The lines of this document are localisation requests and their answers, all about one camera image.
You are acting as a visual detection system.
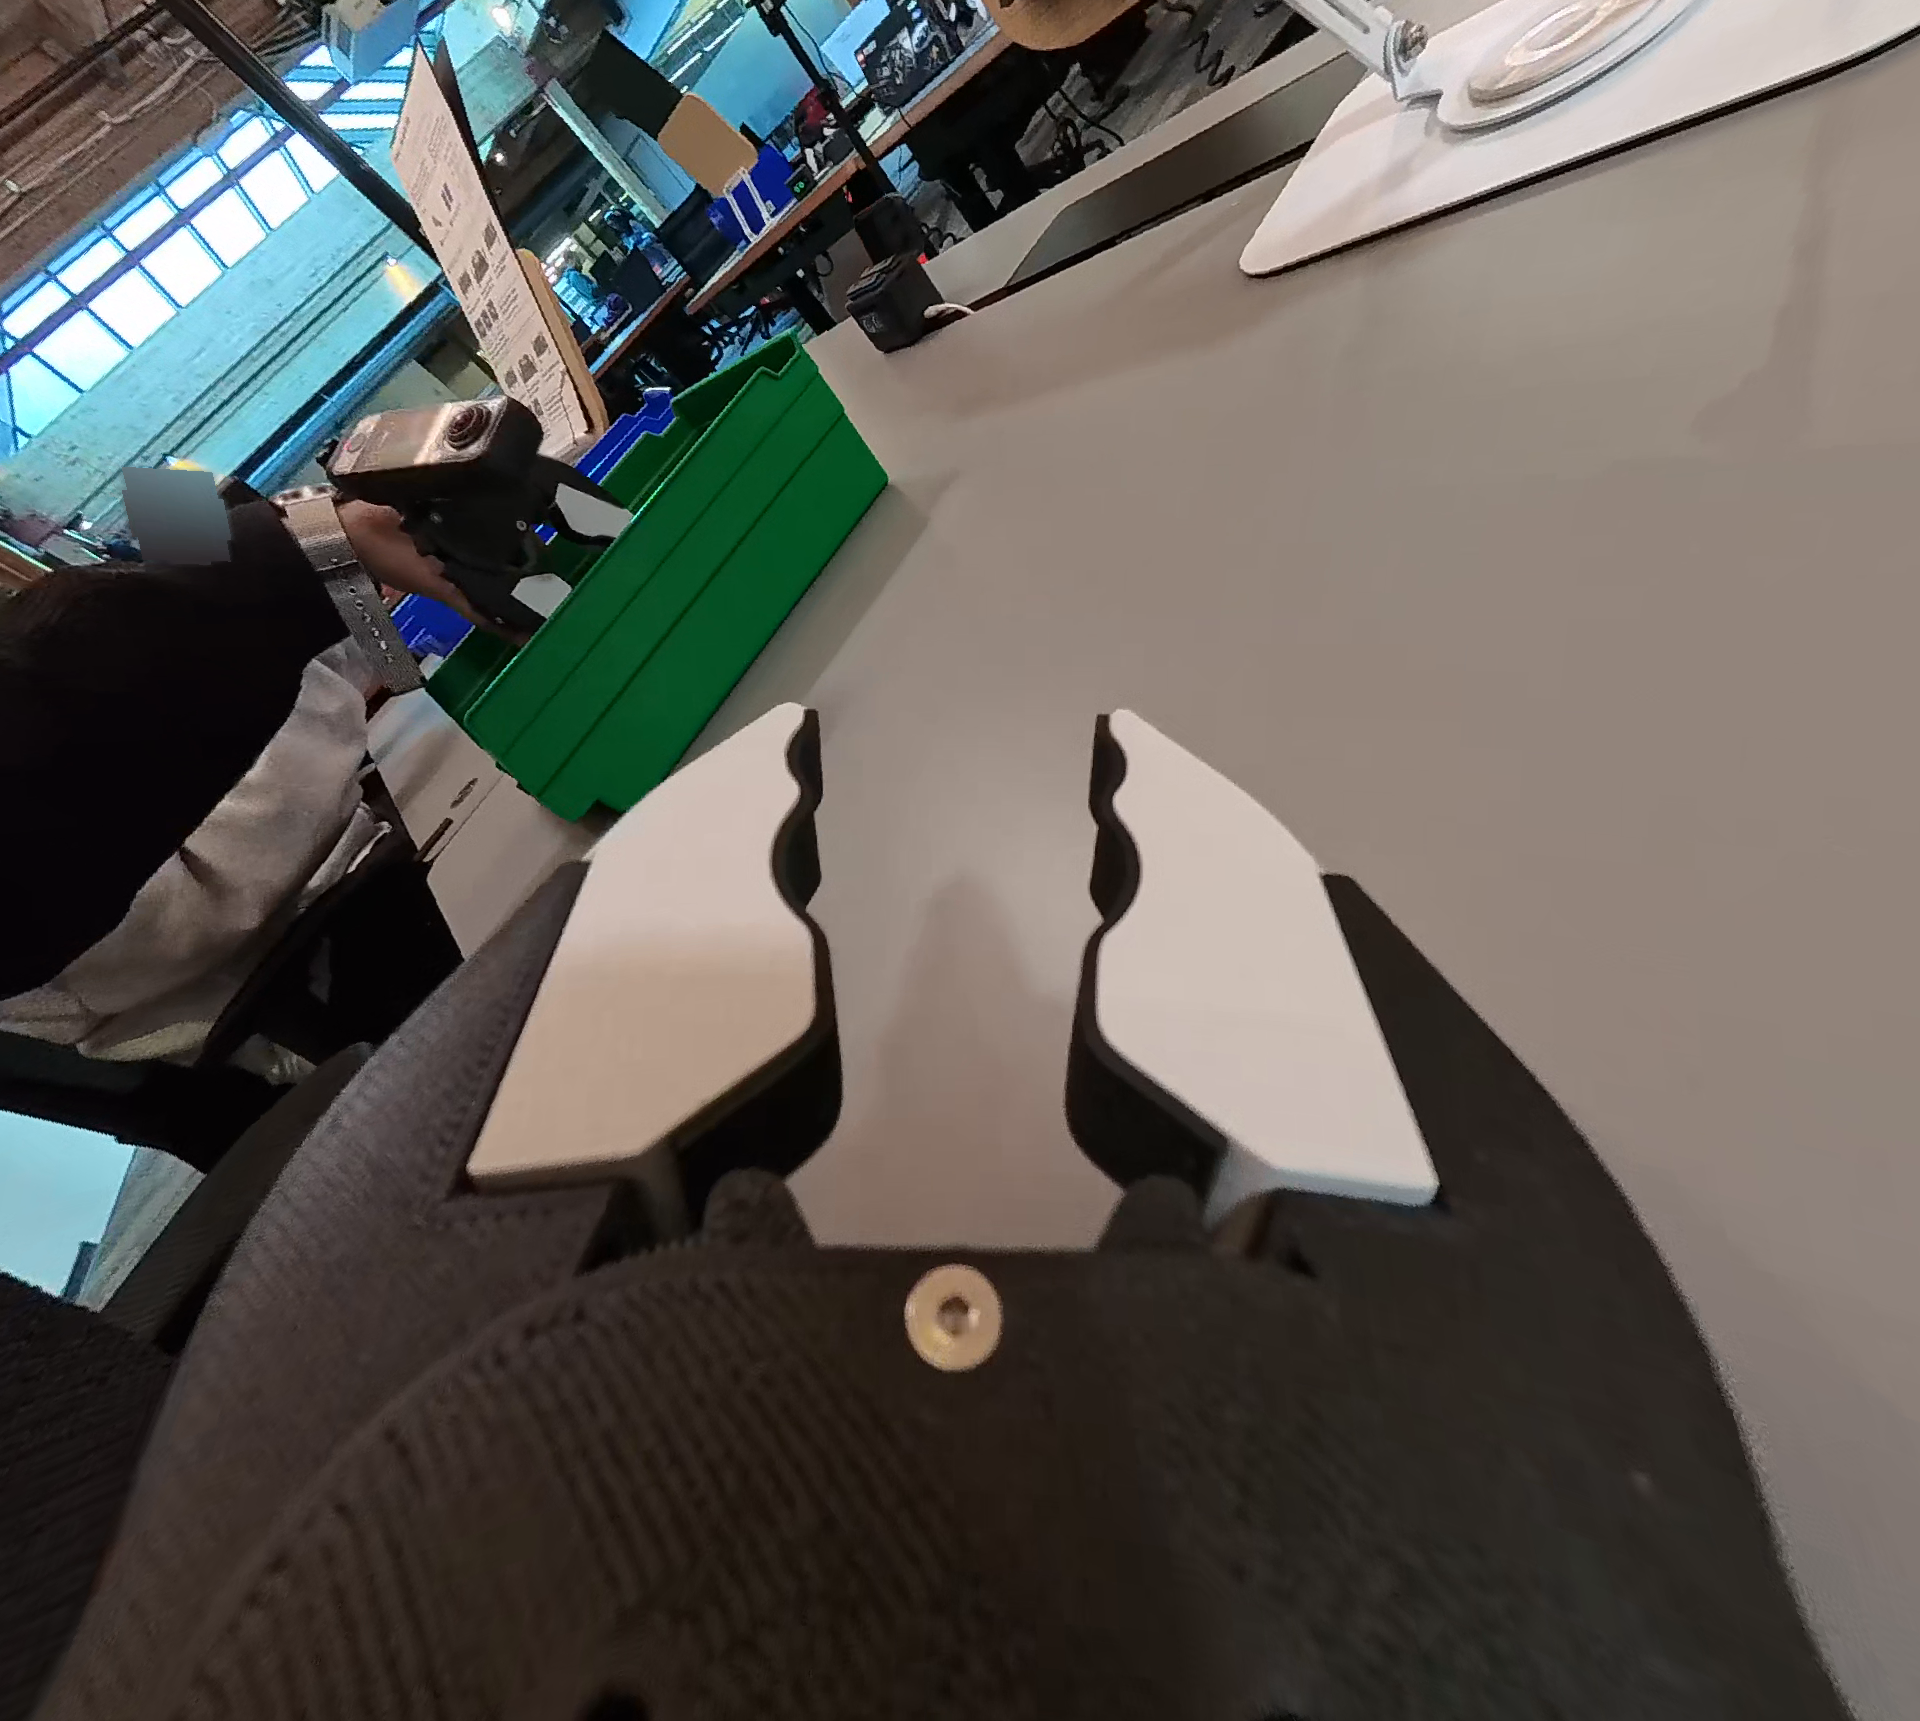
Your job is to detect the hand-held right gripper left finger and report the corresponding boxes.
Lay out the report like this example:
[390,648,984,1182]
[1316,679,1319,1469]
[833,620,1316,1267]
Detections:
[467,700,837,1252]

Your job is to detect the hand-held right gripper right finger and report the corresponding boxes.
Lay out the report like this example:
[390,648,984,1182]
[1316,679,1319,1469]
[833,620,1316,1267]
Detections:
[1065,712,1446,1260]

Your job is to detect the green plastic bin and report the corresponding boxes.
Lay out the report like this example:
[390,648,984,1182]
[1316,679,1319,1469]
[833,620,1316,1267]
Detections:
[424,330,889,826]

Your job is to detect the grey desk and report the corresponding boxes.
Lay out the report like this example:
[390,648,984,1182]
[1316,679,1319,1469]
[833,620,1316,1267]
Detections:
[367,0,1920,1721]

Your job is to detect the person's left hand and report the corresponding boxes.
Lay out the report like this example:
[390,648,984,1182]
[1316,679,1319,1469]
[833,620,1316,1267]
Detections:
[335,497,500,631]

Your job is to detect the blue plastic bin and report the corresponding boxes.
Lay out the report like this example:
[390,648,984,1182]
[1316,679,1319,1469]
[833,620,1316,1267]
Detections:
[383,392,676,691]

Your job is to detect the silver wristwatch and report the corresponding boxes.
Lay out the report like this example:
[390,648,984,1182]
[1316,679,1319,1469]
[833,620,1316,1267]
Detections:
[269,482,430,695]

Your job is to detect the standing instruction sign board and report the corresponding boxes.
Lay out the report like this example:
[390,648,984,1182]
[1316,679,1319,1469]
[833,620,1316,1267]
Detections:
[390,39,606,439]

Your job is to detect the small black device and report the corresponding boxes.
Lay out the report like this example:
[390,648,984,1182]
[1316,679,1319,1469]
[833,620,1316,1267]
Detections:
[840,262,949,356]

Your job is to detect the wooden-edged table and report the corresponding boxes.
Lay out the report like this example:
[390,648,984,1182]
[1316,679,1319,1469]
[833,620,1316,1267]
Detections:
[684,25,1008,320]

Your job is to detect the white ceiling box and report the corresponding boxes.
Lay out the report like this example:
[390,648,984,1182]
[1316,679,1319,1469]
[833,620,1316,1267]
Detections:
[323,0,420,80]

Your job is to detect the black flat panel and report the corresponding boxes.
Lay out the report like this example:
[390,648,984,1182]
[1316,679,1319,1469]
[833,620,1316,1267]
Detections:
[1002,124,1331,298]

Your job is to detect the white adjustable stand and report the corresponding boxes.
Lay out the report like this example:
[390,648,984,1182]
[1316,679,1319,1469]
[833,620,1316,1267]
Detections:
[1074,0,1920,278]

